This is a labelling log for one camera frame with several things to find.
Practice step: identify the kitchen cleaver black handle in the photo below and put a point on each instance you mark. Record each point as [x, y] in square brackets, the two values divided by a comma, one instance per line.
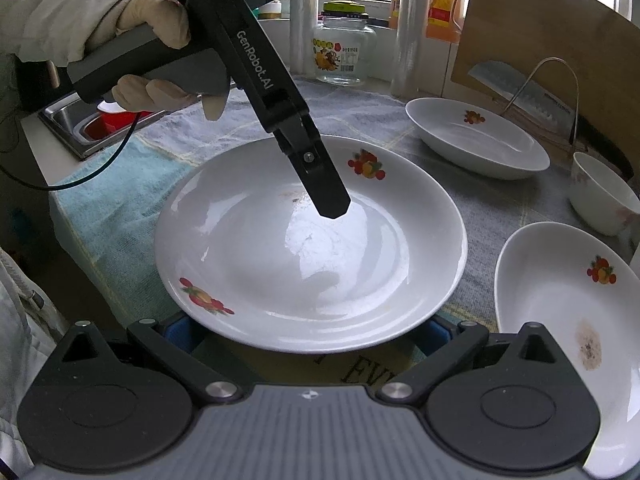
[591, 135]

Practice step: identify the glass jar green lid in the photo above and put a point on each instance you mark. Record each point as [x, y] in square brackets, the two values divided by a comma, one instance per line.
[343, 43]

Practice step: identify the bamboo cutting board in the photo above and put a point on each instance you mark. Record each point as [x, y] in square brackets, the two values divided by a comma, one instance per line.
[580, 50]

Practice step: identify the orange oil bottle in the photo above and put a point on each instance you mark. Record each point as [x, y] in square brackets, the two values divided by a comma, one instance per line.
[444, 20]

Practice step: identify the plastic wrap roll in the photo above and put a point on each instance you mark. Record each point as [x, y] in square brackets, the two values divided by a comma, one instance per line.
[406, 62]
[303, 21]

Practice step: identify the grey checked towel mat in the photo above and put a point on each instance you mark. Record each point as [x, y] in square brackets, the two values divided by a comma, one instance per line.
[108, 222]

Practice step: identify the plastic wrap roll left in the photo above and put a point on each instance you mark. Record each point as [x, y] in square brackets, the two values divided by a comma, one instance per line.
[303, 21]

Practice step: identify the stained white fruit plate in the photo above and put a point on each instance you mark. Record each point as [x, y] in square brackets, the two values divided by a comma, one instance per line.
[588, 299]

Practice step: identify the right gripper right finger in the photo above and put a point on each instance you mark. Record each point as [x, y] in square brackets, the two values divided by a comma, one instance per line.
[448, 349]

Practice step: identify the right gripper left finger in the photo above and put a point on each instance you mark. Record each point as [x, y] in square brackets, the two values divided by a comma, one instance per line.
[166, 348]

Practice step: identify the plastic wrap roll right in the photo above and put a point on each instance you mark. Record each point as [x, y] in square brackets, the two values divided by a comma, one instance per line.
[406, 62]

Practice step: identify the white floral bowl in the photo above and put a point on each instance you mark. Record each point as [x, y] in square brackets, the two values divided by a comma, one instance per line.
[600, 196]

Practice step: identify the metal wire rack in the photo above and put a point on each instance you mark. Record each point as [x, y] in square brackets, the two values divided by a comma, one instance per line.
[531, 98]

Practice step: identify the red basin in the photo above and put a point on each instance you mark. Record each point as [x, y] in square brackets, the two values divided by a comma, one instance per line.
[111, 118]

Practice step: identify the left forearm white sleeve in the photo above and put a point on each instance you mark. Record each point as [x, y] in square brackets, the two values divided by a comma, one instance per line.
[60, 31]

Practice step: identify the steel sink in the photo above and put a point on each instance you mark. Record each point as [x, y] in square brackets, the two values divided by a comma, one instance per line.
[66, 117]

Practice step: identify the left gloved hand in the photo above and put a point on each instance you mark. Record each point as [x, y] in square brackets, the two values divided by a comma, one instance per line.
[135, 23]

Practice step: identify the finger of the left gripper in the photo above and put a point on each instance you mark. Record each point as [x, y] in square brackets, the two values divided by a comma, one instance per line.
[300, 140]

